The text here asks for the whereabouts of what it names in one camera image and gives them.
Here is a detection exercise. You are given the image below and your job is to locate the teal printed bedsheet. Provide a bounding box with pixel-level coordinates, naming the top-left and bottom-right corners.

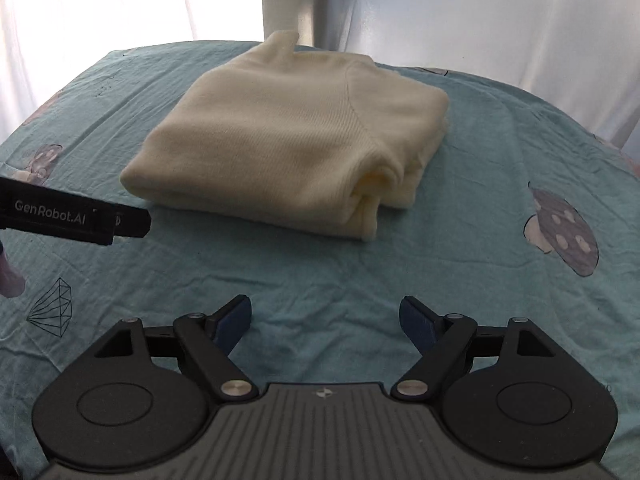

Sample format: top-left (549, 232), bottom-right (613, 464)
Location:
top-left (0, 40), bottom-right (640, 467)

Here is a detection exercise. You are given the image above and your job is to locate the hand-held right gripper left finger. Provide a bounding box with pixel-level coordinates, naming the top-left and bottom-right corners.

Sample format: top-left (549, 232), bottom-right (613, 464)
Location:
top-left (94, 294), bottom-right (257, 402)

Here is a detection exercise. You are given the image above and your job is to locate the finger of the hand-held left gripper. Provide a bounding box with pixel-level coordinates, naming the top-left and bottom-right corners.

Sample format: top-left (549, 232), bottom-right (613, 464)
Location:
top-left (113, 204), bottom-right (153, 240)

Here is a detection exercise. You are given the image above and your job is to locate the cream knit sweater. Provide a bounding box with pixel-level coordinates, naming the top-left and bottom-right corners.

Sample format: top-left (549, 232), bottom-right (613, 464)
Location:
top-left (120, 30), bottom-right (450, 242)

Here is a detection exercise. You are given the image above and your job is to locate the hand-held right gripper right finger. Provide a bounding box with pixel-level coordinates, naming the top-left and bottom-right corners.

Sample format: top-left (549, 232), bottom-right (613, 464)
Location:
top-left (391, 295), bottom-right (557, 402)

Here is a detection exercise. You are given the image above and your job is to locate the person's left forearm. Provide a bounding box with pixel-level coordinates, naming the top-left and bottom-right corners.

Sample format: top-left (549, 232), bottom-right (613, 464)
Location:
top-left (0, 240), bottom-right (27, 299)

